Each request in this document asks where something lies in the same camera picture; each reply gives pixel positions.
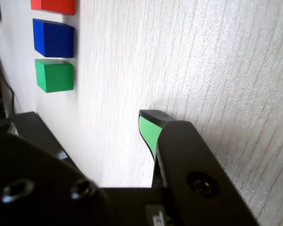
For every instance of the blue wooden cube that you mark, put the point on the blue wooden cube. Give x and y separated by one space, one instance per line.
54 38

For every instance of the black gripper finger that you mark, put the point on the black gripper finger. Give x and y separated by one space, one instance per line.
191 164
37 183

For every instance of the green wooden cube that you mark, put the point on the green wooden cube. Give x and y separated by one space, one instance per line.
55 76

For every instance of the red wooden cube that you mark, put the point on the red wooden cube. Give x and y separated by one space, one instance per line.
54 5

